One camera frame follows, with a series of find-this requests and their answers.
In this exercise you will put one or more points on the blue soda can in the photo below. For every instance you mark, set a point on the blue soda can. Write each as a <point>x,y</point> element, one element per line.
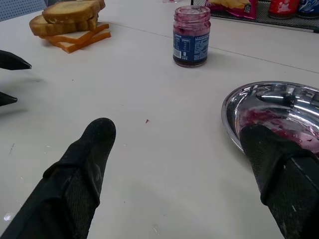
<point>309,7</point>

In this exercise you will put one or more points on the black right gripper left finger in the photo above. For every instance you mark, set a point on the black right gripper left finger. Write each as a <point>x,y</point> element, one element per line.
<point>79,174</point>

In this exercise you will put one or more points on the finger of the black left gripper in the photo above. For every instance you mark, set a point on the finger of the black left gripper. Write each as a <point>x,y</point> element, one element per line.
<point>11,61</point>
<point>6,99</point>

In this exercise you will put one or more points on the white bread slice orange crust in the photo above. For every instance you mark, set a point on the white bread slice orange crust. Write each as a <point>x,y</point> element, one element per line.
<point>79,35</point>
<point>74,47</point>

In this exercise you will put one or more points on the blueberry jam glass jar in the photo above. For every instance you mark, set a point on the blueberry jam glass jar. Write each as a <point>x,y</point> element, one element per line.
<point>190,42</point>

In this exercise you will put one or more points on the toasted brown bread slice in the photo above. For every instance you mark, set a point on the toasted brown bread slice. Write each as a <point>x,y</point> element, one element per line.
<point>54,28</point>
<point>72,10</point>

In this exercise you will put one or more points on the round stainless steel plate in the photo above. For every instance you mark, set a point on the round stainless steel plate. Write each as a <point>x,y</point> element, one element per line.
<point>279,104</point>

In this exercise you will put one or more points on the pink potato chips bag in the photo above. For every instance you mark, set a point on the pink potato chips bag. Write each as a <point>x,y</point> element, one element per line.
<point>234,6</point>

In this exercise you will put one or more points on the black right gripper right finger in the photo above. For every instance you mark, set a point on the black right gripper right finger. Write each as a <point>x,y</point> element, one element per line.
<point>284,179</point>

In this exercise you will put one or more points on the red soda can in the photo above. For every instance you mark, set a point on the red soda can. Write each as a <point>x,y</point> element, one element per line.
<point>284,7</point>

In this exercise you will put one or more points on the grey perforated chair back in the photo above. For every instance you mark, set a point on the grey perforated chair back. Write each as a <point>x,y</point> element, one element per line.
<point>17,8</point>

